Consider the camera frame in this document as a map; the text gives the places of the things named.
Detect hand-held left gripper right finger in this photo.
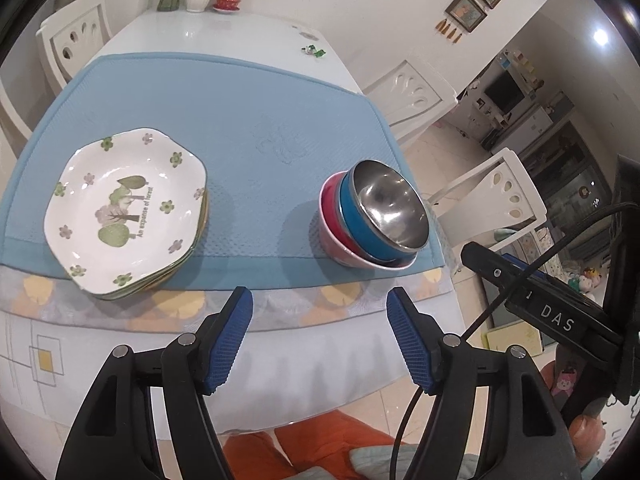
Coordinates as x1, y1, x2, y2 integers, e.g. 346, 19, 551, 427
386, 286, 583, 480

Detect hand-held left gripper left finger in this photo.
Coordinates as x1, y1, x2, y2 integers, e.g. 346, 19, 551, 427
55, 286, 254, 480

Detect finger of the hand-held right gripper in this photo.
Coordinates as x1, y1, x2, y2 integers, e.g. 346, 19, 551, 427
460, 241, 532, 307
501, 253, 572, 290

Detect round leaf pattern plate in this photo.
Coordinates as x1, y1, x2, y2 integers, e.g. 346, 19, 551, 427
97, 190, 211, 303

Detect square floral tree plate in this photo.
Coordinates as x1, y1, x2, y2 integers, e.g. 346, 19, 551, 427
95, 185, 210, 301
44, 127, 208, 297

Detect pink dotted bowl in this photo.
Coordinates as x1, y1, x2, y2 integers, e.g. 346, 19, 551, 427
318, 180, 418, 271

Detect blue steel-lined bowl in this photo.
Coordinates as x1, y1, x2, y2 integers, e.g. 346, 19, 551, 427
337, 160, 430, 263

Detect red steel-lined bowl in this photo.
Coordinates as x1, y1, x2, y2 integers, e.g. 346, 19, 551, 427
322, 172, 418, 267

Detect stuffed toys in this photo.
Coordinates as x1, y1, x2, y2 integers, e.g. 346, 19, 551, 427
564, 266, 607, 295

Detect white dining chair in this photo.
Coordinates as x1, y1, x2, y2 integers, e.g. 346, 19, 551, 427
362, 60, 459, 148
422, 147, 548, 250
35, 0, 113, 96
0, 75, 37, 161

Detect teal quilted cloth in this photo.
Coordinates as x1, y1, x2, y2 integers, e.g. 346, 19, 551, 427
349, 446, 426, 480

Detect orange cloth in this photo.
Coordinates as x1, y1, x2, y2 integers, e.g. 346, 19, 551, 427
222, 409, 403, 480

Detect white cabinet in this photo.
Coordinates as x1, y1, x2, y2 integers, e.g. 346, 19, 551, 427
480, 104, 557, 155

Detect black television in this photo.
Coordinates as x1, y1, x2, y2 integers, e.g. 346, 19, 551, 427
485, 72, 527, 114

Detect blue textured table mat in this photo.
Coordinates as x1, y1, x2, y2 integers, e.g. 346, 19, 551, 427
0, 52, 447, 293

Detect black cable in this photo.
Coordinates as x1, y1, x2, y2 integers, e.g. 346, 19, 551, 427
389, 201, 640, 480

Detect yellow hanging wall ornament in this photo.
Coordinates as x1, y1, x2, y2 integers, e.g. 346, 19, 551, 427
434, 19, 464, 46

